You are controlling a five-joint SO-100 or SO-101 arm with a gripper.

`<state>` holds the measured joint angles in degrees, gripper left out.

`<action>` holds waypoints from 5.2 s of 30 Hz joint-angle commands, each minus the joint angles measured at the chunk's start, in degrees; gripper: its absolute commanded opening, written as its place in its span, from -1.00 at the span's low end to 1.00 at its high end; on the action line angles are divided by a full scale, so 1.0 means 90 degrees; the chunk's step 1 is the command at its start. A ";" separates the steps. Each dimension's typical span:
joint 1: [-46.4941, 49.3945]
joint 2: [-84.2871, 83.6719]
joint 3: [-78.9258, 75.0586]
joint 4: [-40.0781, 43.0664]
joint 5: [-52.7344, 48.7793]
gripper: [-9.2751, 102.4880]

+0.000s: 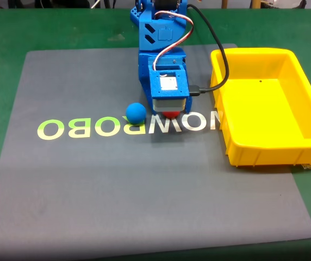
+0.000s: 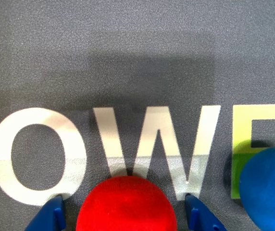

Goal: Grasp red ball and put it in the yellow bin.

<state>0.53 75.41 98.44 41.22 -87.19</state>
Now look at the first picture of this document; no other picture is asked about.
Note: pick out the blue ball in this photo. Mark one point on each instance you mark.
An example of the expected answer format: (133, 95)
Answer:
(135, 113)

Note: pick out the blue camera box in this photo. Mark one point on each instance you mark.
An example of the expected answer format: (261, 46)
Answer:
(169, 92)

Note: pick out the yellow plastic bin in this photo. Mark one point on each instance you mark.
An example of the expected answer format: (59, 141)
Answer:
(267, 108)

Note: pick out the wooden furniture leg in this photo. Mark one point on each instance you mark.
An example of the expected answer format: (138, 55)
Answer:
(256, 3)
(224, 3)

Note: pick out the grey mat with lettering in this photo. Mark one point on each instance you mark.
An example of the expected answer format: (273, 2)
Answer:
(90, 176)

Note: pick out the red ball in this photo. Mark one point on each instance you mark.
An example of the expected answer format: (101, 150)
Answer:
(171, 114)

